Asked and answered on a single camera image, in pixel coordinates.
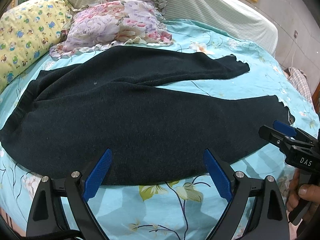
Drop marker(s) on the yellow cartoon print pillow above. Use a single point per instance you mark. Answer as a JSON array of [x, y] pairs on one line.
[[27, 32]]

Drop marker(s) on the beige striped headboard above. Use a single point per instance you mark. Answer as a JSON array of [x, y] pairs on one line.
[[232, 16]]

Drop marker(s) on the turquoise floral bed sheet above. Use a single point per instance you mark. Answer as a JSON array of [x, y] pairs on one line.
[[186, 209]]

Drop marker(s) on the pink purple floral pillow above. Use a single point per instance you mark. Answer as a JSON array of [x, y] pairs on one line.
[[108, 23]]

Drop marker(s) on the checkered cloth beside bed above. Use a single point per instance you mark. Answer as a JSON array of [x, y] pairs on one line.
[[298, 79]]

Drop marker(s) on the black pants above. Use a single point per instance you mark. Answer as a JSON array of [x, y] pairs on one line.
[[117, 101]]

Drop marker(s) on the person's right hand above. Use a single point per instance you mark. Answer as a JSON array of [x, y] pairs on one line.
[[308, 192]]

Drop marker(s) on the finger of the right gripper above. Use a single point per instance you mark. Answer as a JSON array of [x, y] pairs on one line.
[[285, 129], [273, 136]]

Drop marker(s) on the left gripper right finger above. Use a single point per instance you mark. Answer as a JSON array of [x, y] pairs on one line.
[[267, 220]]

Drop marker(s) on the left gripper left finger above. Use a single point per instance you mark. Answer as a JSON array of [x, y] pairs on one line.
[[60, 207]]

